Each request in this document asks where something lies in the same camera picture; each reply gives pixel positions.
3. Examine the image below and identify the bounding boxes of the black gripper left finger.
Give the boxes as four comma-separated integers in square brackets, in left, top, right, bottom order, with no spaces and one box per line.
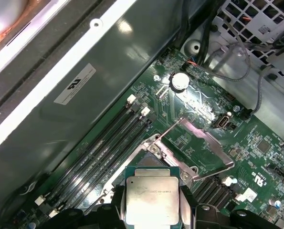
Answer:
[40,185,127,229]

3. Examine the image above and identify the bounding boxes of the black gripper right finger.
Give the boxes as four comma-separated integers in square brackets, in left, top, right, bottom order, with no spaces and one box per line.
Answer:
[179,186,278,229]

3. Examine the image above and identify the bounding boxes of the silver CPU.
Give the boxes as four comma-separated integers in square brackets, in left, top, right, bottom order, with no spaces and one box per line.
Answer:
[124,166,182,227]

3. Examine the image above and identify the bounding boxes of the metal socket cover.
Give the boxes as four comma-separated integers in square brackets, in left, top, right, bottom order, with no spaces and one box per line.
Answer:
[153,116,235,181]

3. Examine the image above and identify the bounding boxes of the black RAM slot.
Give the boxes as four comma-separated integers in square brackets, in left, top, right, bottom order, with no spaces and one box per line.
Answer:
[213,188,235,210]
[205,177,232,208]
[199,180,222,207]
[45,104,142,210]
[194,178,215,203]
[36,94,137,206]
[65,113,158,215]
[50,107,151,219]

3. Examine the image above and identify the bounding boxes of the CPU socket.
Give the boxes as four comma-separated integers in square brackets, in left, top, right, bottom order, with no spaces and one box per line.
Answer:
[101,135,201,215]

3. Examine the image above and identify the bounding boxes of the black PC case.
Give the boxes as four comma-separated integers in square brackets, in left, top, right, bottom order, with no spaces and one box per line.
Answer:
[0,0,284,229]

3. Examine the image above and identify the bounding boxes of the internal USB port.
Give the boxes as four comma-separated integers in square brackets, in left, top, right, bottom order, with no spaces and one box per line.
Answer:
[213,114,233,129]

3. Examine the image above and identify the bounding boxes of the green motherboard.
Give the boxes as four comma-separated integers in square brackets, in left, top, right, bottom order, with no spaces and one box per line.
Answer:
[12,47,284,229]

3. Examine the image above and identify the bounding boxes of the white label sticker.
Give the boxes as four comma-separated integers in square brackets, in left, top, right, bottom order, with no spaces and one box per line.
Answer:
[53,62,96,105]

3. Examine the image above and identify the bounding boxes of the round coin cell battery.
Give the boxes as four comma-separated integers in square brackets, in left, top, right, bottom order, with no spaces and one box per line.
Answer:
[169,71,191,93]

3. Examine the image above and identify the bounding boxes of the perforated metal drive cage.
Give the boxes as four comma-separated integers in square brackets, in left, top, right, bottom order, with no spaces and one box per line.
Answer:
[210,0,284,96]

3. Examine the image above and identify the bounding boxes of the grey sleeved cable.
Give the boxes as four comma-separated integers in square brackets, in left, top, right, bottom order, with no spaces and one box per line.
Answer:
[248,65,284,117]
[201,14,252,82]

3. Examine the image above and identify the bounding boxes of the thick black cable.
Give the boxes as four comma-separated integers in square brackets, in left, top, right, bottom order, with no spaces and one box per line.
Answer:
[177,0,219,69]

